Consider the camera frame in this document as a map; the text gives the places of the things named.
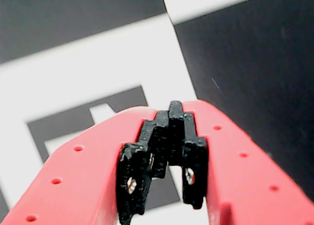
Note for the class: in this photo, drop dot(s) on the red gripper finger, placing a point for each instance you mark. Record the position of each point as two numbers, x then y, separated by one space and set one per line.
245 181
86 173

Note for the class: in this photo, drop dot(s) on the black white marker checkerboard mat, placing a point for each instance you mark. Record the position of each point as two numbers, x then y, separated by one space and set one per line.
73 63

